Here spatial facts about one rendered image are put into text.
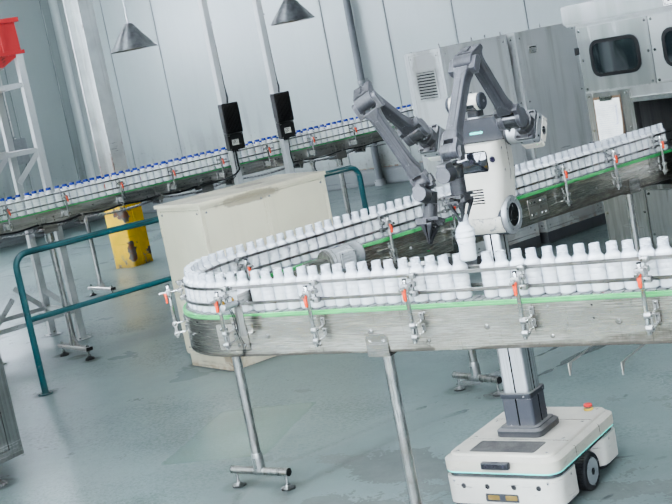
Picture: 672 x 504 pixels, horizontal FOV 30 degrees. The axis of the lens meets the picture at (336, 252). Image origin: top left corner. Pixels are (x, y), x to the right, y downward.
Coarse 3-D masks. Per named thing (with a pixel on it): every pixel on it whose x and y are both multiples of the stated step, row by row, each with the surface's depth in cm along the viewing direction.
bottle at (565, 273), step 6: (558, 246) 433; (564, 246) 430; (558, 252) 431; (564, 252) 430; (558, 258) 431; (564, 258) 430; (570, 258) 430; (558, 270) 432; (564, 270) 430; (570, 270) 430; (558, 276) 433; (564, 276) 431; (570, 276) 431; (564, 288) 432; (570, 288) 431
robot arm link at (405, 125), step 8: (368, 80) 488; (360, 88) 489; (368, 88) 483; (360, 96) 484; (368, 96) 480; (360, 104) 482; (368, 104) 481; (360, 112) 484; (384, 112) 497; (392, 112) 498; (400, 112) 505; (392, 120) 502; (400, 120) 503; (408, 120) 508; (416, 120) 509; (400, 128) 507; (408, 128) 508; (424, 128) 510; (400, 136) 512; (408, 136) 512; (408, 144) 514
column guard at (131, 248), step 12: (132, 204) 1503; (108, 216) 1506; (120, 216) 1496; (132, 216) 1502; (144, 228) 1517; (120, 240) 1504; (132, 240) 1499; (144, 240) 1516; (120, 252) 1508; (132, 252) 1500; (144, 252) 1514; (120, 264) 1513; (132, 264) 1502
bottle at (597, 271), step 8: (592, 248) 424; (592, 256) 424; (600, 256) 423; (592, 264) 424; (600, 264) 423; (592, 272) 425; (600, 272) 424; (592, 288) 427; (600, 288) 424; (608, 288) 425
